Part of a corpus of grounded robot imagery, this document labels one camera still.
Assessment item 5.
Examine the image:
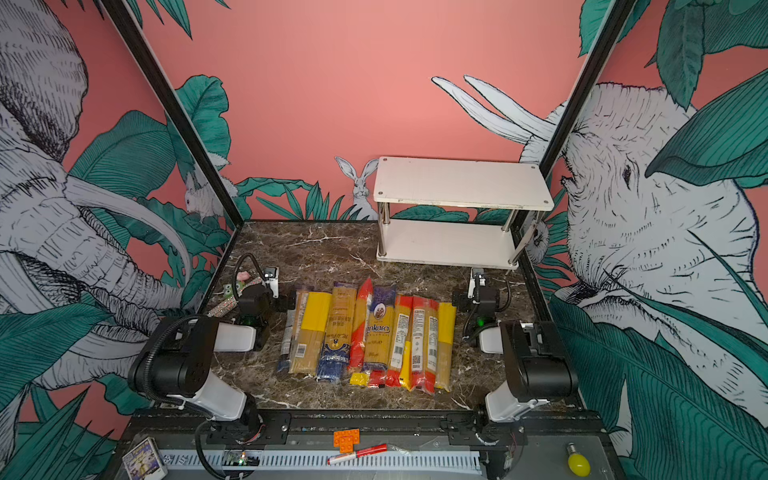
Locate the clear blue-end spaghetti bag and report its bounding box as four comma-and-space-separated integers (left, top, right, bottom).
276, 286, 309, 375

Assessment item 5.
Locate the yellow label spaghetti bag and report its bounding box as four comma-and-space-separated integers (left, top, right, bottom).
289, 292, 332, 375

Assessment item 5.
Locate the orange plastic block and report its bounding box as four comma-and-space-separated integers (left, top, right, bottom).
333, 429, 360, 454

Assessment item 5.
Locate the red yellow narrow spaghetti bag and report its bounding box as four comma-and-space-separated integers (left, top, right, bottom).
348, 278, 374, 386

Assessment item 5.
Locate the blue portrait spaghetti bag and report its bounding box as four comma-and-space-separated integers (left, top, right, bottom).
363, 286, 396, 372

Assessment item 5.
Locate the blue-bottom spaghetti bag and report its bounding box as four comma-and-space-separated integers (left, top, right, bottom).
316, 282, 357, 383

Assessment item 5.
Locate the red white marker pen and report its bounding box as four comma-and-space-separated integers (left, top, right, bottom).
327, 444, 389, 465

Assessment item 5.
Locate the card box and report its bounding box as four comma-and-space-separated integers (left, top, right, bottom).
122, 437, 168, 480

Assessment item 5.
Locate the white perforated cable tray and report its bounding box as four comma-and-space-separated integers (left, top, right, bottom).
161, 449, 483, 474

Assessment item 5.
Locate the red double spaghetti bag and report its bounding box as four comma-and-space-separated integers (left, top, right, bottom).
411, 297, 439, 395

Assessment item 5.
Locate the glitter silver microphone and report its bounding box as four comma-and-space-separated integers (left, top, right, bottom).
207, 279, 265, 318

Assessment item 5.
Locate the white two-tier shelf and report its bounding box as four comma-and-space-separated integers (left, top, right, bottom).
373, 156, 554, 270

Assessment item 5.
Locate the yellow-top spaghetti bag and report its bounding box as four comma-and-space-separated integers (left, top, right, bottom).
435, 302, 457, 392

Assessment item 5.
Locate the green number toy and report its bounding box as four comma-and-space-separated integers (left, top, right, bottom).
223, 282, 243, 300

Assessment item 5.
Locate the yellow light bulb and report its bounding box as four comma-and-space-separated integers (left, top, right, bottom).
566, 443, 591, 478

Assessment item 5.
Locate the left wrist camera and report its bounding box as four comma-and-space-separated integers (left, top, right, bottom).
263, 267, 279, 299

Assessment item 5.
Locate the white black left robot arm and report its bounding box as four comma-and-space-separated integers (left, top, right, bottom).
127, 285, 296, 444

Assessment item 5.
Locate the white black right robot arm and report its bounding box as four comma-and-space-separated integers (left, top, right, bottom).
447, 284, 578, 450

